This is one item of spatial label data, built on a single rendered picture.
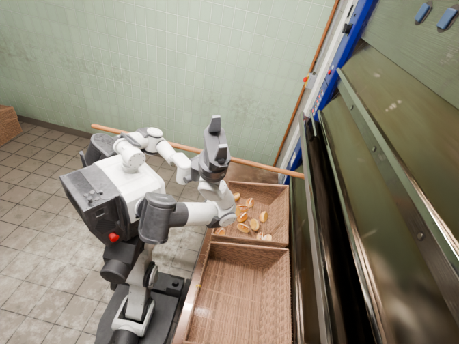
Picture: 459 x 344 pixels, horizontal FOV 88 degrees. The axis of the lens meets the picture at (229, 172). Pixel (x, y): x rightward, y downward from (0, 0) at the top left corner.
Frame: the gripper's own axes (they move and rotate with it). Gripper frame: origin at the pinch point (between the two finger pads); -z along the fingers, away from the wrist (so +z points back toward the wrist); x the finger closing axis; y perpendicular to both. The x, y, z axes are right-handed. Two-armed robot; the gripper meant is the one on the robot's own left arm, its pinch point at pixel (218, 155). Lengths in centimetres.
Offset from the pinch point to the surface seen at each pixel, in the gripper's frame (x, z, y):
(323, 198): -14, -3, 56
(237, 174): 69, -67, -29
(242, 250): 54, -1, 33
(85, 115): 92, -7, -233
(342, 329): -14, 37, 82
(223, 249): 58, 5, 23
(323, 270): -17, 29, 71
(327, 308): -17, 37, 77
